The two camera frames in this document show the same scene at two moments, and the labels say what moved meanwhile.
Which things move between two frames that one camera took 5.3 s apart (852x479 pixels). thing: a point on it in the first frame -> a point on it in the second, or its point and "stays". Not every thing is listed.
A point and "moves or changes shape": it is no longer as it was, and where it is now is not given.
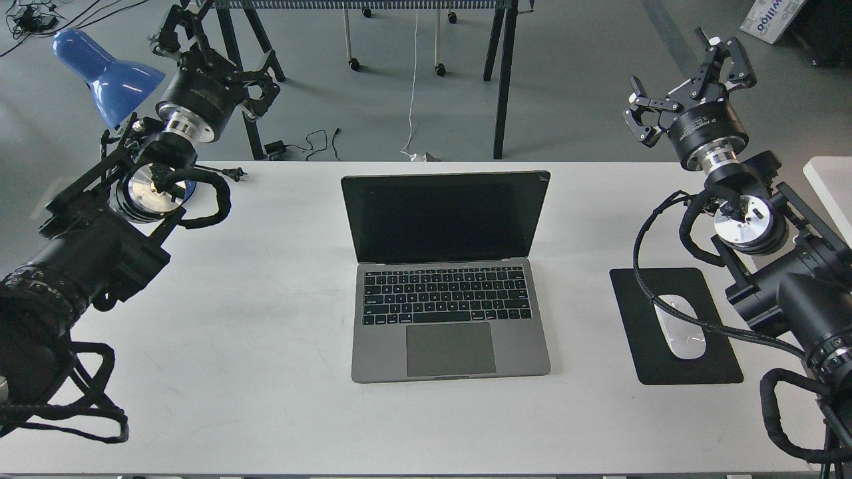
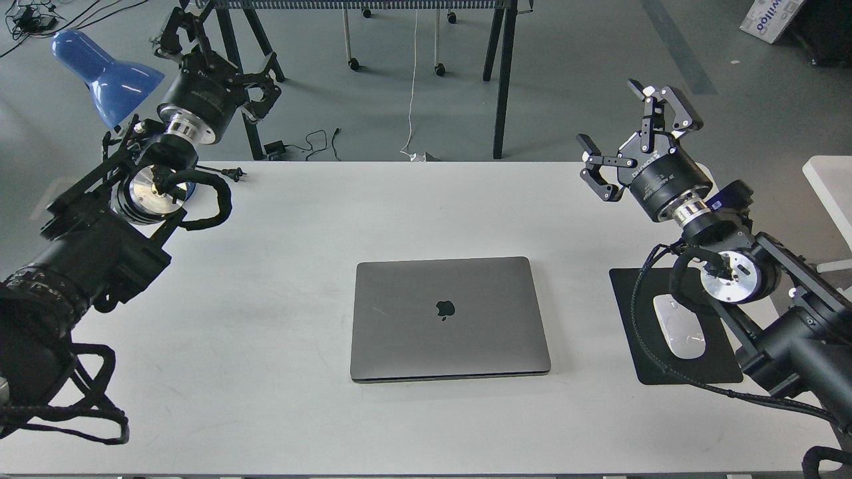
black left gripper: (202, 96) stays
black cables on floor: (30, 18) stays
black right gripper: (705, 133) -> (660, 172)
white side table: (831, 178) stays
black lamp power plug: (235, 173) stays
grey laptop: (444, 287) moves or changes shape
